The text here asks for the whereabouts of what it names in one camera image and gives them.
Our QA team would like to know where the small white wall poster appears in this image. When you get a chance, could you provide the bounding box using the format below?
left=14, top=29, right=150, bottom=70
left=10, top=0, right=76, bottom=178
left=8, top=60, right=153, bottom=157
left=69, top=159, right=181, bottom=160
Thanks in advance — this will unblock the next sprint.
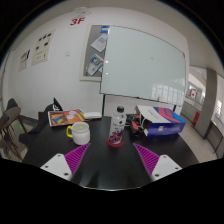
left=18, top=49, right=32, bottom=72

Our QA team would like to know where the black bag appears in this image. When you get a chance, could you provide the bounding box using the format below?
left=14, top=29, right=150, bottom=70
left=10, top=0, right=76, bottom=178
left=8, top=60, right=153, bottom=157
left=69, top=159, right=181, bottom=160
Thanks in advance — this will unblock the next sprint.
left=18, top=97, right=64, bottom=148

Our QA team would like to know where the brown chair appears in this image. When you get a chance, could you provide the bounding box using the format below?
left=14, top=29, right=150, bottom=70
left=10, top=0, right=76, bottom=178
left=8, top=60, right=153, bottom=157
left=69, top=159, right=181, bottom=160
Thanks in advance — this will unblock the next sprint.
left=0, top=98, right=29, bottom=161

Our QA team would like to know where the large white wall poster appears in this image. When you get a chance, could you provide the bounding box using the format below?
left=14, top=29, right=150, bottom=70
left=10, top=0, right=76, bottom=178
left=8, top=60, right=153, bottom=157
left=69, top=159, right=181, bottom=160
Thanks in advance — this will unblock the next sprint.
left=31, top=29, right=56, bottom=67

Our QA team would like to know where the clear black-capped drink bottle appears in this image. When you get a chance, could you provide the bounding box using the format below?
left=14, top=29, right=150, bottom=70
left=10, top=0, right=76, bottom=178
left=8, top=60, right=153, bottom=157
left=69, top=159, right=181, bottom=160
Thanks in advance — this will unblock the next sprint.
left=109, top=105, right=128, bottom=145

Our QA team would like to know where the white mug with yellow handle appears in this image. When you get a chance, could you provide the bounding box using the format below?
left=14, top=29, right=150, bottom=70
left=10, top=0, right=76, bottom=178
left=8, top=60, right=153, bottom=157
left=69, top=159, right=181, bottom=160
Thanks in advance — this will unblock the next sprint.
left=65, top=121, right=91, bottom=146

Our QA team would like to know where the colourful printed book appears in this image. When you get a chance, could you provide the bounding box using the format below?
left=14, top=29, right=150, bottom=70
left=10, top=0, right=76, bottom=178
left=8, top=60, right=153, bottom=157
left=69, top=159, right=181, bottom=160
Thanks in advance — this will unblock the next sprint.
left=47, top=108, right=88, bottom=128

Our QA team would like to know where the small white oblong case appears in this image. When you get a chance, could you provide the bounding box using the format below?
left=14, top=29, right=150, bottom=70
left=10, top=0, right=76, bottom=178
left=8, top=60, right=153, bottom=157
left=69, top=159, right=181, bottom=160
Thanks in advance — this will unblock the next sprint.
left=83, top=111, right=103, bottom=120

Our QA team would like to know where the black and red hand tool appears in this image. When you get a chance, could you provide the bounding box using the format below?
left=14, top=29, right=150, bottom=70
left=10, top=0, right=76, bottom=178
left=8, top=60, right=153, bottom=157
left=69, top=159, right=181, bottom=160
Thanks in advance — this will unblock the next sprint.
left=126, top=113, right=145, bottom=135

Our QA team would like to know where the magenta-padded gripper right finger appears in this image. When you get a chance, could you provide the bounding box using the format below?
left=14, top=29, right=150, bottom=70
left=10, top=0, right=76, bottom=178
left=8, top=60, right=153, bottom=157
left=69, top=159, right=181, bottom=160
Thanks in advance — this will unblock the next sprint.
left=133, top=143, right=183, bottom=183

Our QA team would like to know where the red wall floor sign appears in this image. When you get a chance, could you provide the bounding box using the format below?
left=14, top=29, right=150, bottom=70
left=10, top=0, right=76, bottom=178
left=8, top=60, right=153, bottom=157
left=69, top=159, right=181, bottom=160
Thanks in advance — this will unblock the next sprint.
left=69, top=16, right=87, bottom=27

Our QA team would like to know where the red and white banner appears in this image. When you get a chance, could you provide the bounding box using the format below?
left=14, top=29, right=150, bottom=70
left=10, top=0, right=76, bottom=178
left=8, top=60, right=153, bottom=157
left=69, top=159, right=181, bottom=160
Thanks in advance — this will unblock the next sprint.
left=186, top=84, right=199, bottom=101

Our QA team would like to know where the whiteboard on stand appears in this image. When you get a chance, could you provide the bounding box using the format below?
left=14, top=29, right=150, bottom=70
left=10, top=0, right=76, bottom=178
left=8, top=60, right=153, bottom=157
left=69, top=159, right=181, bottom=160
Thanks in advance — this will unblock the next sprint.
left=99, top=25, right=187, bottom=118

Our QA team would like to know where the blue and white cardboard box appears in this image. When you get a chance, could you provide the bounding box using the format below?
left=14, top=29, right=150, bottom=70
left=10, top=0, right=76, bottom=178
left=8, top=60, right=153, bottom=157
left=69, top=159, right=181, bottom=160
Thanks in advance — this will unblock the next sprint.
left=135, top=104, right=187, bottom=138

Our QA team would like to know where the flat round red coaster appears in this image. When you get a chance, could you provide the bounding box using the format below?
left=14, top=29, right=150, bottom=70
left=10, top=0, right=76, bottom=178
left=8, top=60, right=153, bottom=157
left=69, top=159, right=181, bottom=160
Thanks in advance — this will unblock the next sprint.
left=106, top=134, right=124, bottom=148

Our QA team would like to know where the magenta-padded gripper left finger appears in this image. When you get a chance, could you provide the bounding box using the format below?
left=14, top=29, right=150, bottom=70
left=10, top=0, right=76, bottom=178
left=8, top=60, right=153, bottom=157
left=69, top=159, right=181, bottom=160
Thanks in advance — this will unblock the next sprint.
left=39, top=142, right=92, bottom=182

